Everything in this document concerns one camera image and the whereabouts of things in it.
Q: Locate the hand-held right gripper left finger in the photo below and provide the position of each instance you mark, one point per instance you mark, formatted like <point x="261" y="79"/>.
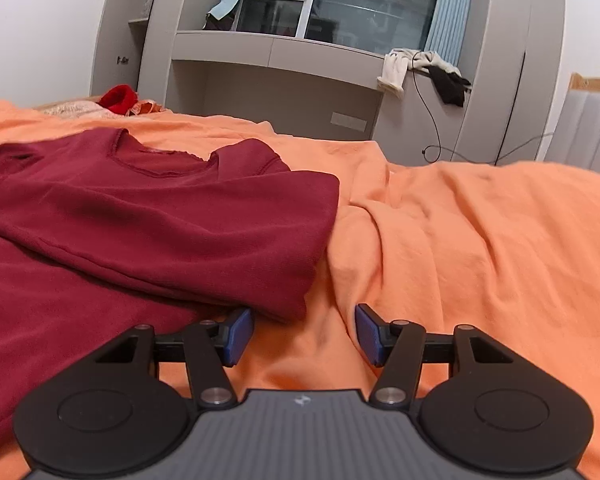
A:
<point x="240" y="335"/>

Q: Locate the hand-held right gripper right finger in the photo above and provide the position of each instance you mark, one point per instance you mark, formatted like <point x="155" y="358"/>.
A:
<point x="367" y="335"/>

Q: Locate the pleated blue curtain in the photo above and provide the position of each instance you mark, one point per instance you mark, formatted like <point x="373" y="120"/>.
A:
<point x="450" y="10"/>

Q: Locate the window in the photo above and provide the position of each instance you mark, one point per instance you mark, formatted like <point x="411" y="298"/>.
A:
<point x="370" y="15"/>

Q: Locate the orange patterned cloth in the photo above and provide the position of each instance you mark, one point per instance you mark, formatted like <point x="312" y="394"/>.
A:
<point x="147" y="108"/>

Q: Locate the black cloth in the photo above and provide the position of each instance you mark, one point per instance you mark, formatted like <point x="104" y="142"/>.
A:
<point x="450" y="87"/>

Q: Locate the white wall plate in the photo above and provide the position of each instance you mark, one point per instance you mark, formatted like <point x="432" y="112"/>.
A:
<point x="350" y="121"/>

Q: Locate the white cloth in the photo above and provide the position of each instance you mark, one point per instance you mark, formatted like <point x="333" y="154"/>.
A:
<point x="392" y="72"/>

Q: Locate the bright red cloth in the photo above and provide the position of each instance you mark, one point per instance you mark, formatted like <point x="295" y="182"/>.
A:
<point x="119" y="99"/>

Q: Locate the orange blanket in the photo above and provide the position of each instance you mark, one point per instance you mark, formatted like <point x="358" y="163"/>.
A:
<point x="480" y="240"/>

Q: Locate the dark cloth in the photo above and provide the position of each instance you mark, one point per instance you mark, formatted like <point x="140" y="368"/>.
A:
<point x="219" y="22"/>

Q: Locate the metal cabinet knob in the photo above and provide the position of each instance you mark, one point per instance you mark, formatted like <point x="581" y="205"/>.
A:
<point x="123" y="59"/>

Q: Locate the dark red shirt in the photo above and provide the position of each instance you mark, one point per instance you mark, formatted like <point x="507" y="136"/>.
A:
<point x="155" y="220"/>

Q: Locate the pink patterned cloth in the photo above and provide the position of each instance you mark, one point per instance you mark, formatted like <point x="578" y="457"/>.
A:
<point x="75" y="109"/>

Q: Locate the grey built-in cabinet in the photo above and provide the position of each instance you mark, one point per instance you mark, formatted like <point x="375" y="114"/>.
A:
<point x="495" y="85"/>

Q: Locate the grey padded wooden headboard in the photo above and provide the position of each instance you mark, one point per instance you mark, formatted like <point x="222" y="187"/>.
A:
<point x="590" y="125"/>

